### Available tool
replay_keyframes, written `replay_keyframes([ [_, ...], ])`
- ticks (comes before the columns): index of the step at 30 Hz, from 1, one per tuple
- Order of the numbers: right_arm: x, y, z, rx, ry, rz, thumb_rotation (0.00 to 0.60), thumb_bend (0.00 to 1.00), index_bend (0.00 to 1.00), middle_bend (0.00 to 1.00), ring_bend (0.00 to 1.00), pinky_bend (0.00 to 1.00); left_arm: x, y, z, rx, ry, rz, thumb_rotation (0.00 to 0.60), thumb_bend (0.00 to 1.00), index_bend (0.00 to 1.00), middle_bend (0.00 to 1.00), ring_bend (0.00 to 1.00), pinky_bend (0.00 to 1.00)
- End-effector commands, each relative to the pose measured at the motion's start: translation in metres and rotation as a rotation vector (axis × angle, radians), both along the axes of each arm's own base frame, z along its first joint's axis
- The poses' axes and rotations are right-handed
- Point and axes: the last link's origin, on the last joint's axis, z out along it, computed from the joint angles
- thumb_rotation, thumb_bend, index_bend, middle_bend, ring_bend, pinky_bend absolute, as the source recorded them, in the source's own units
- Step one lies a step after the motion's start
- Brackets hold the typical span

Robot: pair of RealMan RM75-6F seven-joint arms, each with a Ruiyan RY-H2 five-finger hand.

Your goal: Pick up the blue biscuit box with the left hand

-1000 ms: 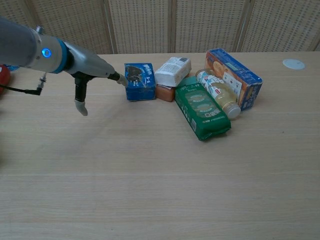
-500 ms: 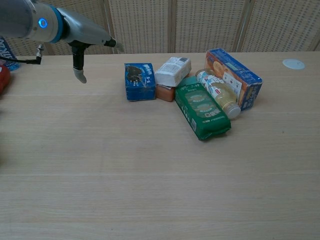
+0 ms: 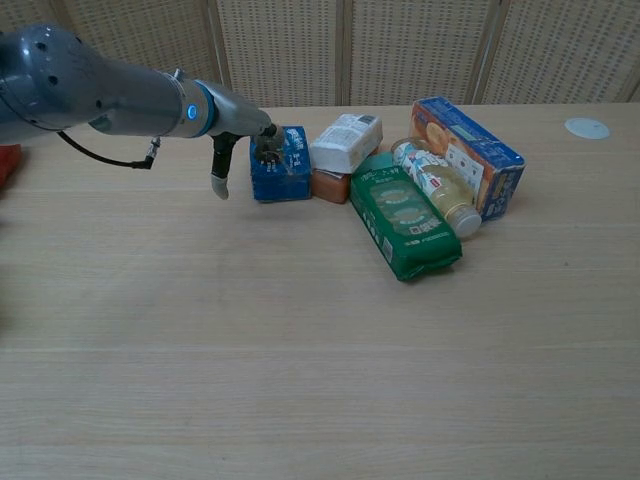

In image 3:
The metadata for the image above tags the wicker folding screen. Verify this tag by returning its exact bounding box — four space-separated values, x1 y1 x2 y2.
0 0 640 109

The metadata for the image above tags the white bottle brown cap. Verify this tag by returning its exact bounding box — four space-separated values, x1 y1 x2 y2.
309 112 384 175

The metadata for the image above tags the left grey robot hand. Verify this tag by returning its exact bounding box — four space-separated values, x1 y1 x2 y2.
199 79 287 202

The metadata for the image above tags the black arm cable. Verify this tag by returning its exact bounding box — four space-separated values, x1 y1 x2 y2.
55 130 163 170

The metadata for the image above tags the white round cable grommet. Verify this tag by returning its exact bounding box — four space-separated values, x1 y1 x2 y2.
564 116 612 141

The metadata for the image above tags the blue Oreo cookie box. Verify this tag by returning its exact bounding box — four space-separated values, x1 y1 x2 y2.
249 124 314 203

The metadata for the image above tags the red ketchup bottle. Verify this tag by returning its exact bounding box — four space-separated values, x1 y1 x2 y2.
0 143 24 190

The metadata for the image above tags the blue and orange box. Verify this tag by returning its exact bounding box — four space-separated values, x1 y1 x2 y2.
410 95 527 223

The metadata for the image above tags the green biscuit pack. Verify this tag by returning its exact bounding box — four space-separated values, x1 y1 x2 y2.
348 151 464 283

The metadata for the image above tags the yellow drink bottle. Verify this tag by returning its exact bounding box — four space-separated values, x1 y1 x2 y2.
390 137 483 238

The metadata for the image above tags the orange-brown small box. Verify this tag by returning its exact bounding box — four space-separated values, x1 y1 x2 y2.
310 143 387 204

